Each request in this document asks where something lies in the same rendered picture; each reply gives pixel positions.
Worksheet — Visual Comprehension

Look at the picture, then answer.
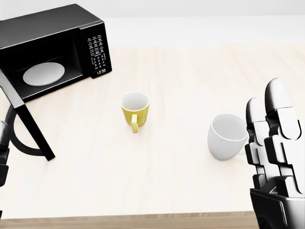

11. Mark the black microwave oven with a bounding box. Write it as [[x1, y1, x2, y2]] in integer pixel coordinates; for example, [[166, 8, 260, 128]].
[[0, 3, 112, 104]]

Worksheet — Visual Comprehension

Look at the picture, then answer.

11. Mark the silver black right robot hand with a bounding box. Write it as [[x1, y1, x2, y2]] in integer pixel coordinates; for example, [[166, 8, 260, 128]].
[[244, 78, 305, 229]]

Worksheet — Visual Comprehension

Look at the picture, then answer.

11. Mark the white round turntable plate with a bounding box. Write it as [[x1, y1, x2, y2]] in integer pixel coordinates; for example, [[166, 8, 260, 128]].
[[22, 62, 65, 87]]

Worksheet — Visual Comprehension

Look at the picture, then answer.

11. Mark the black microwave door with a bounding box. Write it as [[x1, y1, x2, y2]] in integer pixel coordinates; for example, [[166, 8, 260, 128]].
[[0, 68, 56, 162]]

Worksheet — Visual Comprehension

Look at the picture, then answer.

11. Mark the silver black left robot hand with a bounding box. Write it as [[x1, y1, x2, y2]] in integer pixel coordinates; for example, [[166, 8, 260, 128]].
[[0, 120, 10, 219]]

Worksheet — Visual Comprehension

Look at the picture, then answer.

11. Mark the yellow mug white inside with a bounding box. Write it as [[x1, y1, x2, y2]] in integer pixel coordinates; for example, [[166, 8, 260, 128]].
[[121, 92, 150, 134]]

